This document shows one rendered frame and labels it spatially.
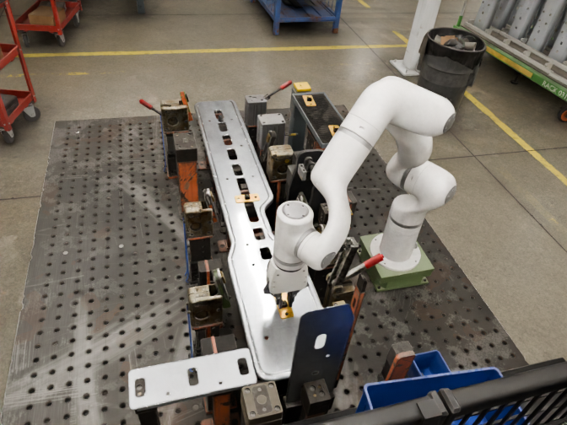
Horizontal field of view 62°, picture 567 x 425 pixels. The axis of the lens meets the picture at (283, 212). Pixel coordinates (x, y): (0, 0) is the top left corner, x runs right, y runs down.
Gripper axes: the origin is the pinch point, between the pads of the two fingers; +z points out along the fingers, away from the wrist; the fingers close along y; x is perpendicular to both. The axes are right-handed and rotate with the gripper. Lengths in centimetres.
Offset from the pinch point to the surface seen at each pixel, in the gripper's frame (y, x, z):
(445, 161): -192, -182, 103
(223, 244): 7, -56, 32
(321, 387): 0.1, 28.7, -4.9
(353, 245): -15.9, 1.4, -18.5
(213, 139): 6, -85, 2
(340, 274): -14.0, 1.8, -8.7
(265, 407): 12.8, 29.4, -3.0
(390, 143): -159, -213, 103
